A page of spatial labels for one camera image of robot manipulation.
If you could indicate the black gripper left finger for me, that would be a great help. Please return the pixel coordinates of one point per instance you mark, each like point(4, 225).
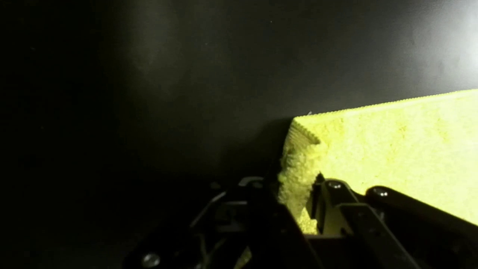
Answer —
point(240, 227)

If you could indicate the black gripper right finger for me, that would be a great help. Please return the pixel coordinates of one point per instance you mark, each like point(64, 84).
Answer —
point(386, 228)

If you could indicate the yellow towel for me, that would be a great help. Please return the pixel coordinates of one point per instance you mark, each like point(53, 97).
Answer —
point(425, 146)

